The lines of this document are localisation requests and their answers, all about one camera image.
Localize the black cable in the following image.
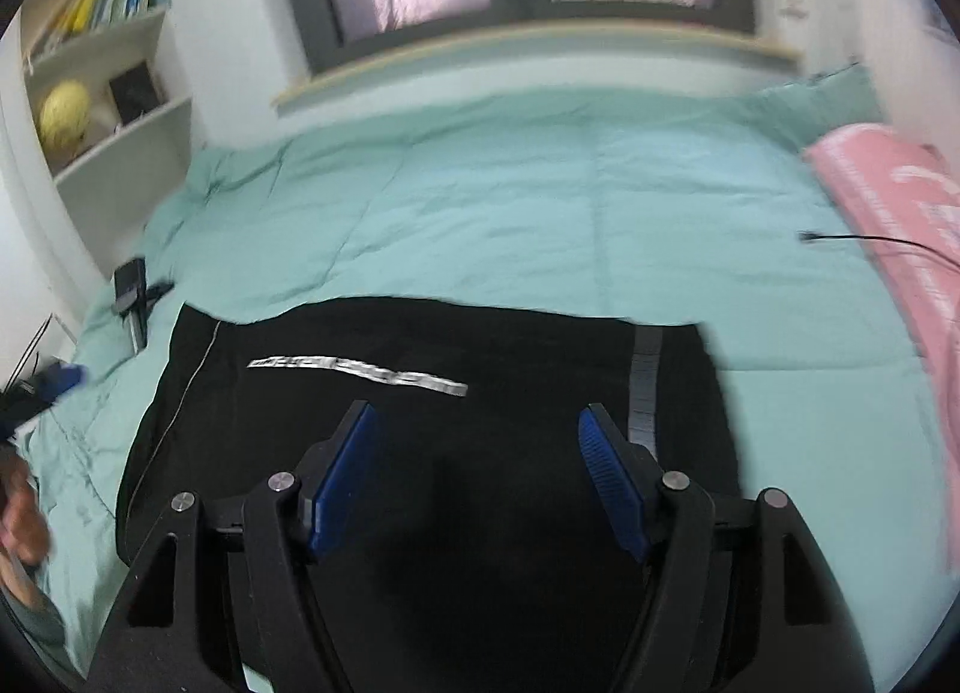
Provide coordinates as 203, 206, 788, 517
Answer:
798, 231, 942, 257

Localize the teal bed blanket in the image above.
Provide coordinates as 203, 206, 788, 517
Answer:
0, 63, 960, 693

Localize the pink pillow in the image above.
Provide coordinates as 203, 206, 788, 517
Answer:
802, 123, 960, 458

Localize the white drawing poster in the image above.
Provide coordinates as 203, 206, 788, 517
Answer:
2, 314, 55, 395

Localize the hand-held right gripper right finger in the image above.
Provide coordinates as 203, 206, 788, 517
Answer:
576, 403, 875, 693

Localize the black hooded jacket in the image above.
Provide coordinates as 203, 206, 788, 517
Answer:
90, 297, 743, 693

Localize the teal pillow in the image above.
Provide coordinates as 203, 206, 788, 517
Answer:
757, 63, 887, 155

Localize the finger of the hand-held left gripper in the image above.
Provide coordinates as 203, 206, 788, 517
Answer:
39, 361, 88, 403

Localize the person's left hand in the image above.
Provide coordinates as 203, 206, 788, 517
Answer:
0, 451, 55, 593

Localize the wooden windowsill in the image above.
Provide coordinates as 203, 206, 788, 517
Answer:
271, 25, 800, 115

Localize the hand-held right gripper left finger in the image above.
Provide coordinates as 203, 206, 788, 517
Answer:
88, 400, 380, 693

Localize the white bookshelf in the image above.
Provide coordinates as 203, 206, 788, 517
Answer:
15, 0, 197, 274

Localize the yellow globe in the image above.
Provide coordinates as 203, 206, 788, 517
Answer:
39, 81, 92, 154

